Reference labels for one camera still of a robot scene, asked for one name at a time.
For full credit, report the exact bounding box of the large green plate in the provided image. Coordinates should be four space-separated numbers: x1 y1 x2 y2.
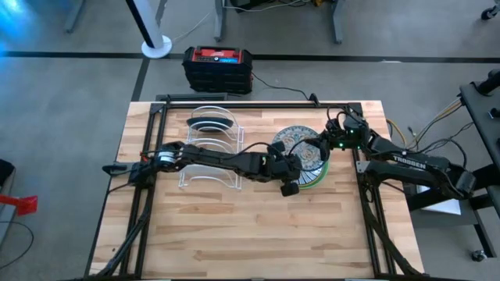
298 155 332 191

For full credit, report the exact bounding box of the white wire dish rack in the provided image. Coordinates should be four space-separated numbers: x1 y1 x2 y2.
178 105 245 191

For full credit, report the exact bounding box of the red black power station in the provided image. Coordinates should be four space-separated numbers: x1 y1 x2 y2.
182 45 254 95

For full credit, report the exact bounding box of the red floor object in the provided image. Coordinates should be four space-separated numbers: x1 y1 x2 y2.
0 194 39 217

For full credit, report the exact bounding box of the yellow black cable bundle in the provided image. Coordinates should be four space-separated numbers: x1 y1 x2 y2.
386 95 476 157

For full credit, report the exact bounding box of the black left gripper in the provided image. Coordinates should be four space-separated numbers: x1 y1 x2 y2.
249 140 316 198

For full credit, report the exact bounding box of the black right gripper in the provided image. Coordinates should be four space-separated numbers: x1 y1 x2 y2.
304 112 370 161

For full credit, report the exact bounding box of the white tower fan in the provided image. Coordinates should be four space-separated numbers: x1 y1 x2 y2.
124 0 173 59

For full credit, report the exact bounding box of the black aluminium table frame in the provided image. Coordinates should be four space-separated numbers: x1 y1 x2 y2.
84 101 427 280

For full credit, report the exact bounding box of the black plate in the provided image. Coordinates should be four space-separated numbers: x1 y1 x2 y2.
186 116 236 134

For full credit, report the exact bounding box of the white floor cable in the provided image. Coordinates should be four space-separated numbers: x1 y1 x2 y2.
171 9 214 43

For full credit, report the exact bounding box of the black floor cable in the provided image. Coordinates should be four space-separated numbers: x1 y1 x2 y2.
0 220 35 271

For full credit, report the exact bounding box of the colourful floral pattern plate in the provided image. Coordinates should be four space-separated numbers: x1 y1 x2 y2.
271 125 330 173

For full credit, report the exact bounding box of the black side table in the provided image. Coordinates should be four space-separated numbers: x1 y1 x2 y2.
404 69 500 258

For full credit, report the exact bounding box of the black power cable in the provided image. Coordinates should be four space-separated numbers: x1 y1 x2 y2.
251 72 321 106

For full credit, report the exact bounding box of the white paper sheet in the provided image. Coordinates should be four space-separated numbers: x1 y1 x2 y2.
416 185 463 216

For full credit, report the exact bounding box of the grey desk leg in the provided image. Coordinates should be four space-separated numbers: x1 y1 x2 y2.
64 0 85 34
213 0 228 43
331 0 348 44

